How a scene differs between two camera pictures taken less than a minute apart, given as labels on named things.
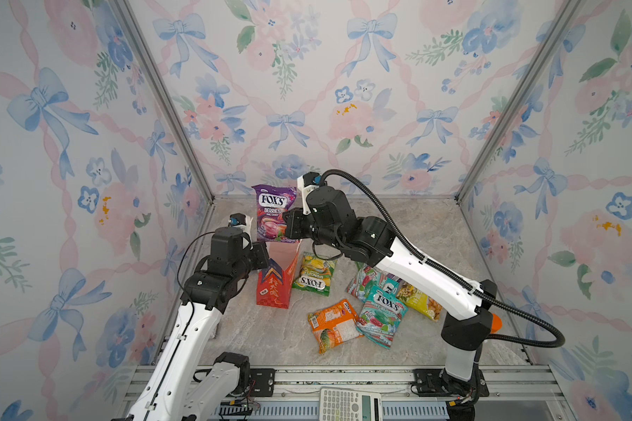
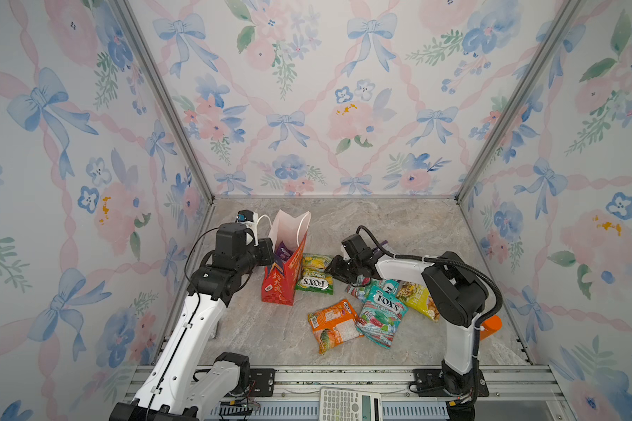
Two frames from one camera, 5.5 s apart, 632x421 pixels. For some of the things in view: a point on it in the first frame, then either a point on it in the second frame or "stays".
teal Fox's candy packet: [383, 315] stays
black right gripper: [294, 226] → [334, 269]
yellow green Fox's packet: [315, 274] stays
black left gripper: [258, 248] stays
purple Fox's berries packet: [271, 202] → [283, 252]
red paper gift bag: [274, 284] stays
